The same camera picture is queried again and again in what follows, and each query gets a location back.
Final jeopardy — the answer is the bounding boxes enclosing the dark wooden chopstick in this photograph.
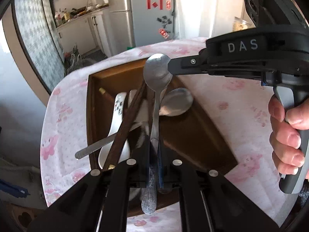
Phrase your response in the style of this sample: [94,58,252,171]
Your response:
[102,80,146,171]

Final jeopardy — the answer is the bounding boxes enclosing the white ceramic soup spoon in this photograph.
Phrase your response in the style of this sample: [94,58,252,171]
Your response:
[98,92,130,169]

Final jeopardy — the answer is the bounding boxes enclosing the steel cake server spatula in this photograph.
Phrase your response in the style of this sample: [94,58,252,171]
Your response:
[75,132,130,169]

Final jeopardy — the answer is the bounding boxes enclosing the steel spoon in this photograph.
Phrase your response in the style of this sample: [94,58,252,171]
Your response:
[159,87,194,117]
[141,53,172,215]

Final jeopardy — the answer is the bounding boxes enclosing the white kitchen counter cabinet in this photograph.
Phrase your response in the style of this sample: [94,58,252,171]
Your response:
[57,7,116,57]

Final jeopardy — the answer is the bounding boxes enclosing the person's right hand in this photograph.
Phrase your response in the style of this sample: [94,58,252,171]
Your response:
[268,96,309,175]

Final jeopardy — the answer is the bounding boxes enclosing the orange snack packages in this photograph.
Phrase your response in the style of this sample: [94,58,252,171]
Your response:
[233,17,255,32]

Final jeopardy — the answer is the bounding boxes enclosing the brown wooden utensil tray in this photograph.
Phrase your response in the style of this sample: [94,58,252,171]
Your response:
[86,59,238,174]

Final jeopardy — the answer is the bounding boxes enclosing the pink floral tablecloth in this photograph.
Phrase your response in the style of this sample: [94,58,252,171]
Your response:
[40,37,296,225]

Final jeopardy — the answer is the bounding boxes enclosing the silver refrigerator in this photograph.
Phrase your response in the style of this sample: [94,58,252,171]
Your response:
[109,0,175,52]

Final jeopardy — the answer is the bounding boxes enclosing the patterned sliding glass door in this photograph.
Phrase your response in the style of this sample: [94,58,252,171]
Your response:
[13,0,65,93]

